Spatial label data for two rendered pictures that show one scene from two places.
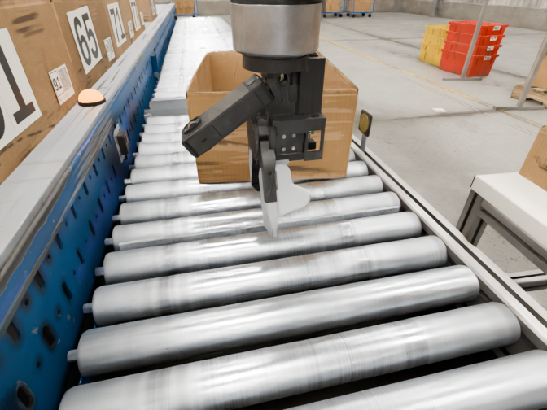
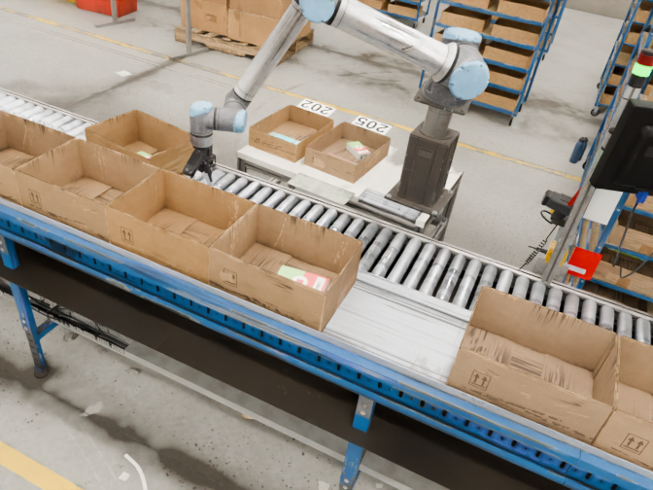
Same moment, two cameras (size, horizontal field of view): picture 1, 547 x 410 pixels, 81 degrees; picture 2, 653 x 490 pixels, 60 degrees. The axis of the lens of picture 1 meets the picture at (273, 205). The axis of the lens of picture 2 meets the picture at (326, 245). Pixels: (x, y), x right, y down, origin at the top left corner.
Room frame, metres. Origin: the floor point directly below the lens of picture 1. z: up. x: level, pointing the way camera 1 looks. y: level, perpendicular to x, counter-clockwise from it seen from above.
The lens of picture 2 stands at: (-1.19, 1.42, 2.11)
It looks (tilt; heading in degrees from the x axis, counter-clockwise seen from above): 37 degrees down; 302
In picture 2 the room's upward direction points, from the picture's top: 8 degrees clockwise
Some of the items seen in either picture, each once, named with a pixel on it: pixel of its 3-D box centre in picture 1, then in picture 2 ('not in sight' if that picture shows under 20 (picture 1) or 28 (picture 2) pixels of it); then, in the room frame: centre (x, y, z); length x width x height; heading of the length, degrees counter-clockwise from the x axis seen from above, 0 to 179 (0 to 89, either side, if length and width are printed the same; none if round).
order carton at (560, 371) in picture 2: not in sight; (532, 361); (-1.11, 0.14, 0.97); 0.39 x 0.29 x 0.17; 12
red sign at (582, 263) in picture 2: not in sight; (574, 262); (-1.04, -0.62, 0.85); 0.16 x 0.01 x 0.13; 12
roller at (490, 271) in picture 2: not in sight; (478, 303); (-0.82, -0.26, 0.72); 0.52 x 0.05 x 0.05; 102
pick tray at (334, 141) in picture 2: not in sight; (348, 151); (0.14, -0.76, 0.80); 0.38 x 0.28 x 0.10; 96
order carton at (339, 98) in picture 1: (267, 105); (143, 149); (0.74, 0.01, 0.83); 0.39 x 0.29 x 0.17; 4
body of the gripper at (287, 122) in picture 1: (281, 109); (202, 156); (0.38, -0.01, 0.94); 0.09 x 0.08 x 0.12; 102
